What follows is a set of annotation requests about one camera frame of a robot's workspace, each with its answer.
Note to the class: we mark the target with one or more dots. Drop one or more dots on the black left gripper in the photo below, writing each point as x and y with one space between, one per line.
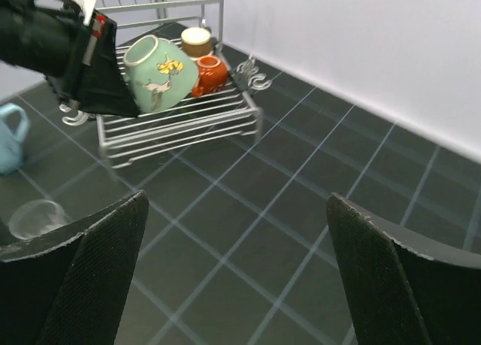
79 62

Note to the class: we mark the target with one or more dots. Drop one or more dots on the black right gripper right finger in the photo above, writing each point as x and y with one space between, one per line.
402 287

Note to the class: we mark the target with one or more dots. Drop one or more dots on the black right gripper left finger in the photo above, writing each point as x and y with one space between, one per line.
70 285

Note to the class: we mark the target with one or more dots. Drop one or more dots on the mint green mug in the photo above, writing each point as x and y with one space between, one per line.
160 74

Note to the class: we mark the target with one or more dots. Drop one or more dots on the small clear glass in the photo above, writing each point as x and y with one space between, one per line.
36 218

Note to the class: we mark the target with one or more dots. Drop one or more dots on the cream cup with cork band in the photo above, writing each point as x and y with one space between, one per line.
196 42

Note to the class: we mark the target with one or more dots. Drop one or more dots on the orange glazed ceramic mug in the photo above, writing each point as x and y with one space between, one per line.
212 75

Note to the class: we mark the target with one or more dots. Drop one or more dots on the grey rack hook front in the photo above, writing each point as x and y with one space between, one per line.
75 117

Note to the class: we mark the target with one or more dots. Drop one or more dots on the grey rack hook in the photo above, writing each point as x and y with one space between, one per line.
75 117
248 78

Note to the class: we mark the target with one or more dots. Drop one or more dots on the grey metal dish rack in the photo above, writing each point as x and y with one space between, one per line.
230 111

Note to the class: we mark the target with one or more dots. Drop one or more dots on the grey rack hook back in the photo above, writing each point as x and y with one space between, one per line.
248 78

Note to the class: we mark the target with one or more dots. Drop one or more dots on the light blue cup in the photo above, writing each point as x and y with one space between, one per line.
12 156

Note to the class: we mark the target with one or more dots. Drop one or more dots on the black grid mat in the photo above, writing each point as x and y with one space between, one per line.
236 248

